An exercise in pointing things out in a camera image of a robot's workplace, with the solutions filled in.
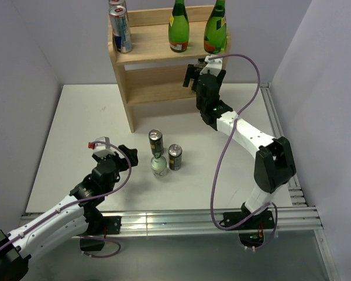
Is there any black yellow can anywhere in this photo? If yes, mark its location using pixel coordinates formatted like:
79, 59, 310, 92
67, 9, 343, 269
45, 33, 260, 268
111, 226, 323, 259
148, 129, 164, 155
168, 144, 183, 171

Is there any green glass bottle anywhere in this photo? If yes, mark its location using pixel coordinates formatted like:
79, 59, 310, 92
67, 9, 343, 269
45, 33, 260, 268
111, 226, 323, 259
204, 1, 227, 54
168, 0, 190, 53

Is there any clear glass bottle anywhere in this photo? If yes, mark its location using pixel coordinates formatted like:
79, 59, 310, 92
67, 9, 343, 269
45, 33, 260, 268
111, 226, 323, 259
195, 58, 207, 69
150, 152, 167, 177

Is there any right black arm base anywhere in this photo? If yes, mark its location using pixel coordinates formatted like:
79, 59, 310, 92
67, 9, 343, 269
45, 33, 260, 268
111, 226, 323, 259
219, 208, 278, 251

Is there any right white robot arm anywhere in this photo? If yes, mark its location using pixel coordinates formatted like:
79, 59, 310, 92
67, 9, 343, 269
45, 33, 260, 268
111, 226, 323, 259
183, 63, 297, 228

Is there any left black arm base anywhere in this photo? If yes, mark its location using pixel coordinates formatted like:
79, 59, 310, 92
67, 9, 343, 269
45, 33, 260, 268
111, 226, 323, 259
78, 215, 122, 259

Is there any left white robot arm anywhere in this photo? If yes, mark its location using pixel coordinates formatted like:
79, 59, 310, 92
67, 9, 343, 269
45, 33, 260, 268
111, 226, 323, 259
0, 138, 139, 280

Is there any wooden three-tier shelf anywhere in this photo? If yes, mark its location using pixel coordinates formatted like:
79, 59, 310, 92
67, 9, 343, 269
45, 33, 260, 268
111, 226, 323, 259
107, 5, 232, 134

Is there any front silver blue can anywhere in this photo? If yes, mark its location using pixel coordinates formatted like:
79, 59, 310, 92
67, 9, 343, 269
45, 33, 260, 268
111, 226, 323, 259
109, 5, 132, 53

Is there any silver blue can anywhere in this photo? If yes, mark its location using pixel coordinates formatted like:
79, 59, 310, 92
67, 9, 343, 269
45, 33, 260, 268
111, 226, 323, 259
108, 0, 128, 21
109, 5, 132, 53

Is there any rear silver blue can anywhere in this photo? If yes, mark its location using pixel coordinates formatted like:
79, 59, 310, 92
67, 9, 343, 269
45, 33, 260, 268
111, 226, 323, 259
108, 0, 128, 21

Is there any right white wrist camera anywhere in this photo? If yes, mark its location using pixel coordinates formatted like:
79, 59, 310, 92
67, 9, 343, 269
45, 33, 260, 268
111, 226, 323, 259
200, 54, 223, 77

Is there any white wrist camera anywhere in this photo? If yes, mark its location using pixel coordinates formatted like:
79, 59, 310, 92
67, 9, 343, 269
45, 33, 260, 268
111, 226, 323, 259
200, 54, 223, 77
88, 136, 115, 161

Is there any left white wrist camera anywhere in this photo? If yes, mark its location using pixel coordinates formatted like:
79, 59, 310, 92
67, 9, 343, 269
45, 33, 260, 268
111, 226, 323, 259
88, 136, 115, 161

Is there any aluminium side rail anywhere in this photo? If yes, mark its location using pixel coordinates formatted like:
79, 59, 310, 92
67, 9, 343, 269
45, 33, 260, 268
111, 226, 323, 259
260, 83, 340, 280

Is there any aluminium front rail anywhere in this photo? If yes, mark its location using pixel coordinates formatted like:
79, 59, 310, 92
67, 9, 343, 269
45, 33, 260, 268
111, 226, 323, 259
102, 207, 317, 237

